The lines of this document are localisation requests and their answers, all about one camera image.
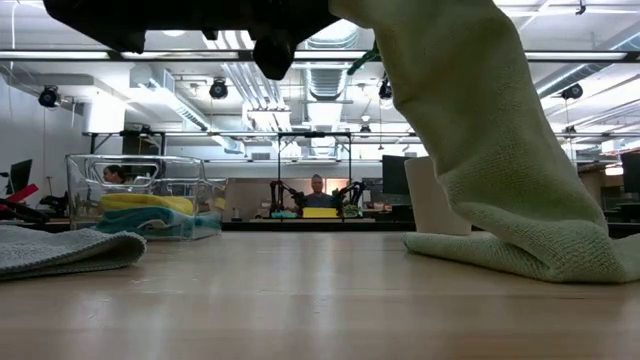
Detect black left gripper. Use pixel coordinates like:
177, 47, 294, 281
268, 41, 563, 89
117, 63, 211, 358
199, 0, 341, 81

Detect yellow microfiber towel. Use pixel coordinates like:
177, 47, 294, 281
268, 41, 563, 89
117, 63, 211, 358
101, 193, 195, 216

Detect light blue teal-edged towel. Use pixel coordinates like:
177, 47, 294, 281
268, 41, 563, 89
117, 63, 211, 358
102, 207, 224, 229

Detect green microfiber towel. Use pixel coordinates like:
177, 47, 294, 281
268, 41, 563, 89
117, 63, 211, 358
328, 0, 640, 285

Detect teal fluffy microfiber towel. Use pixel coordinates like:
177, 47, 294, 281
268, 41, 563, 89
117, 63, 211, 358
94, 217, 224, 239

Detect grey microfiber towel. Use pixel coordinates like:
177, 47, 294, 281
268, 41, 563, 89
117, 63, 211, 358
0, 224, 147, 281

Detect background robot arms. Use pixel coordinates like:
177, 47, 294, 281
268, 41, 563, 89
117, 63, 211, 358
269, 180, 367, 219

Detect person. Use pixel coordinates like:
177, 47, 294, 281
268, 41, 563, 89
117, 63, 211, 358
102, 164, 130, 185
302, 173, 336, 209

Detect black monitor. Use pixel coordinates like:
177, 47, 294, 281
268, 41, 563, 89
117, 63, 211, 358
621, 152, 640, 195
382, 154, 412, 197
5, 159, 34, 196

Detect potted green plant white pot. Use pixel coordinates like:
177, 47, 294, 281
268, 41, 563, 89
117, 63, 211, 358
403, 155, 472, 236

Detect clear plastic bin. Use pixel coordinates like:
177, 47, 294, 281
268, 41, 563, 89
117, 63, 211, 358
65, 153, 229, 240

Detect red tool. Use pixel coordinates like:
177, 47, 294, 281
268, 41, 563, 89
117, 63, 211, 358
0, 183, 40, 207

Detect black background rig frame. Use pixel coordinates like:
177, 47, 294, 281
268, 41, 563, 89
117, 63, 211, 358
277, 131, 354, 221

